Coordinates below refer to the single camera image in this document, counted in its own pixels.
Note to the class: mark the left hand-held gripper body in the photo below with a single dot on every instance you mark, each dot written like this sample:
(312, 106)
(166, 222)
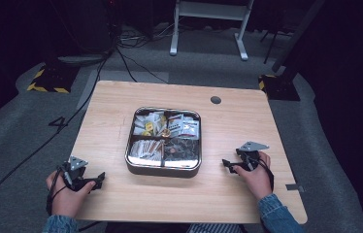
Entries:
(77, 163)

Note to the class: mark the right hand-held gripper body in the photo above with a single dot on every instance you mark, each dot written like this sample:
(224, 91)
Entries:
(249, 158)

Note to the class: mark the square divided metal tin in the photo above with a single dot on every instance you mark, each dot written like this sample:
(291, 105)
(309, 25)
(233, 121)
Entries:
(162, 171)

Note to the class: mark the person's right hand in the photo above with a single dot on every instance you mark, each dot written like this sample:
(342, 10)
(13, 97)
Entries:
(258, 181)

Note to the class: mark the person's left hand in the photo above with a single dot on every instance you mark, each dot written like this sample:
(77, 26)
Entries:
(64, 200)

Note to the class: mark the pile of black packets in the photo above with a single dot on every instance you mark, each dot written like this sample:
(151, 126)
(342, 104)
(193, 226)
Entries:
(182, 150)

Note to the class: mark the pile of white brown packets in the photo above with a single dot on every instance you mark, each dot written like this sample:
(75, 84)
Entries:
(145, 149)

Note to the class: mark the grey tape strip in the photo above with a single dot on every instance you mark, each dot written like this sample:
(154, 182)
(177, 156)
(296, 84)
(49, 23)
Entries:
(294, 187)

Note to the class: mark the pile of white red-label packets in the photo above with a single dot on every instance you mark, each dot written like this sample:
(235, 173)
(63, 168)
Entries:
(186, 126)

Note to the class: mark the person's striped clothing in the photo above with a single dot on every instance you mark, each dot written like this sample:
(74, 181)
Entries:
(215, 228)

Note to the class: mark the pile of white yellow packets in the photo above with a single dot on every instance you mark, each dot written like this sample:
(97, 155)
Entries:
(148, 124)

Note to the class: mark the black yellow striped stand base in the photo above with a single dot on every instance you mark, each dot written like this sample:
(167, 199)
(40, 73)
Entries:
(280, 88)
(53, 81)

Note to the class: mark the black slanted stand pole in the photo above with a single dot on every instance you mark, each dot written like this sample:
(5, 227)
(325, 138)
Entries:
(299, 32)

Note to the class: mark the white metal stand frame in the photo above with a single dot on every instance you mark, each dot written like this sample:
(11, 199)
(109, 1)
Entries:
(209, 9)

